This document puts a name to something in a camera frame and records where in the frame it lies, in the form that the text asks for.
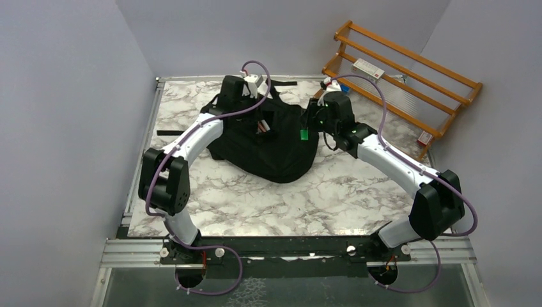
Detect green black highlighter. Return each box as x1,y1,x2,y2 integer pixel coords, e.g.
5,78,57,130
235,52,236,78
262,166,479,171
300,128,309,141

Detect black student bag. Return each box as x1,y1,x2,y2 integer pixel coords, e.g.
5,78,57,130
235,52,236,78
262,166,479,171
157,79,320,184

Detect salmon pink pencil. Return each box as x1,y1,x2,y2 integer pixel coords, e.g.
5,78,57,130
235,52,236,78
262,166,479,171
258,120,271,133

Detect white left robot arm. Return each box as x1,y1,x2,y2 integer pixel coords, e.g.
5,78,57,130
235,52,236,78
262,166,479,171
138,72,266,263

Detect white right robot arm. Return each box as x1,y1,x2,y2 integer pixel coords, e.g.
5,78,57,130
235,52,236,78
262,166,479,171
304,91,465,260

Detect small red white box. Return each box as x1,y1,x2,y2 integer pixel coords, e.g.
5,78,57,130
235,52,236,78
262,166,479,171
417,131,433,146

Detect orange wooden shelf rack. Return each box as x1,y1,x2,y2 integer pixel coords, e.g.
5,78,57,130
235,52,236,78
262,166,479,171
321,20,483,161

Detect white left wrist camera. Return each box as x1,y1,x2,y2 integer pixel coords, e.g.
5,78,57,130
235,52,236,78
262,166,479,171
241,71,263,98

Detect black metal base rail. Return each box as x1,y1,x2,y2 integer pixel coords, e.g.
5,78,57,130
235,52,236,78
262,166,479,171
153,235,411,279

